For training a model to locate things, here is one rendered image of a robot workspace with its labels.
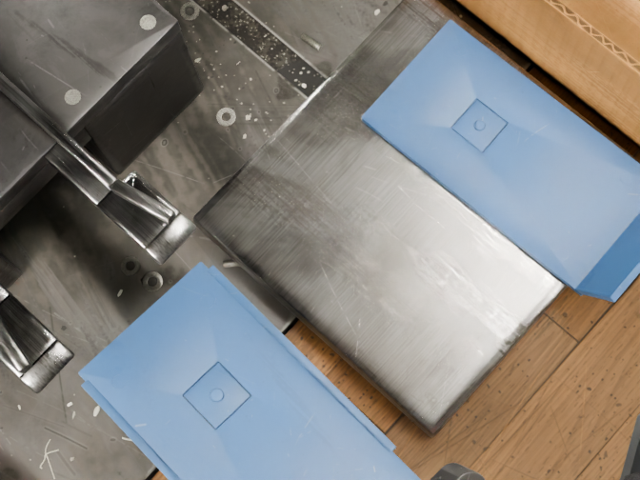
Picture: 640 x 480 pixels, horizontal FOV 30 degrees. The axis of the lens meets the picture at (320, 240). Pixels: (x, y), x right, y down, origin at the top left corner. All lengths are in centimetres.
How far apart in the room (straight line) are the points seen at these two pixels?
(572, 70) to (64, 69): 25
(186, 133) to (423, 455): 21
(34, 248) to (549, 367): 27
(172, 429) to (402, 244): 16
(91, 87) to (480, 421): 24
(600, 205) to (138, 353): 24
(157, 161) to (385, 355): 16
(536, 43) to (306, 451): 25
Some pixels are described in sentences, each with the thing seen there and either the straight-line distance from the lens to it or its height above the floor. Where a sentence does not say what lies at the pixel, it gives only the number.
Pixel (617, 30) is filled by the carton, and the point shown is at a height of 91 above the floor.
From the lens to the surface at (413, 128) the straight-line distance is 60.
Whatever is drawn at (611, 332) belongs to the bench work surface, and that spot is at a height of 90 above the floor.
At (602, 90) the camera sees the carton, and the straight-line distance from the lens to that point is 61.
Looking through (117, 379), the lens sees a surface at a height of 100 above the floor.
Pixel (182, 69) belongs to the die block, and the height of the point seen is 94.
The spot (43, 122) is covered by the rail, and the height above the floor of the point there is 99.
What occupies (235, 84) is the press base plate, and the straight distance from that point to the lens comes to 64.
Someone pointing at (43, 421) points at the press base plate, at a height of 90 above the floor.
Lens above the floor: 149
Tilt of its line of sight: 75 degrees down
